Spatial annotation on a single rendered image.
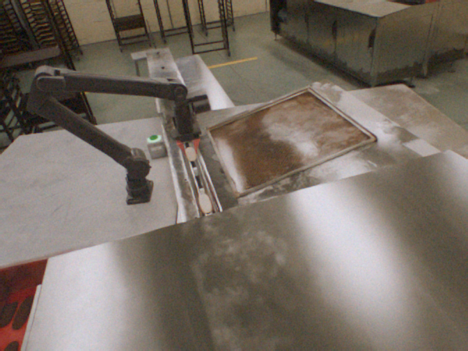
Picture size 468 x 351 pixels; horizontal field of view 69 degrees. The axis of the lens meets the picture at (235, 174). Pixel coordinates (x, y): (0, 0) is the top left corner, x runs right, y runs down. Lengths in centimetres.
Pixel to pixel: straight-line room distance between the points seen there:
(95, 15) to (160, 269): 795
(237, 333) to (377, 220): 19
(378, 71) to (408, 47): 35
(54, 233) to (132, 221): 27
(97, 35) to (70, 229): 718
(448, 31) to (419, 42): 50
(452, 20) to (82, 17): 658
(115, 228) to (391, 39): 321
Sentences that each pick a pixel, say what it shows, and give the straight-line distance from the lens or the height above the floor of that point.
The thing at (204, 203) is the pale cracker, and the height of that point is 86.
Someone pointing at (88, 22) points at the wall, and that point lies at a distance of 825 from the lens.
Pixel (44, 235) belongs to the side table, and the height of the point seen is 82.
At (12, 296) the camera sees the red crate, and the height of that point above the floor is 82.
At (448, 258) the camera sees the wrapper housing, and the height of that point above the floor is 130.
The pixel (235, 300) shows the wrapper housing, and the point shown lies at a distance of 32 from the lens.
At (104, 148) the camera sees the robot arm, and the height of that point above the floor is 105.
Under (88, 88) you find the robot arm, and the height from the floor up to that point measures 125.
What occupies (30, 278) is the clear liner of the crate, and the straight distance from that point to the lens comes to 113.
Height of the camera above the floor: 157
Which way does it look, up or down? 35 degrees down
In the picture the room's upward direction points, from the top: 8 degrees counter-clockwise
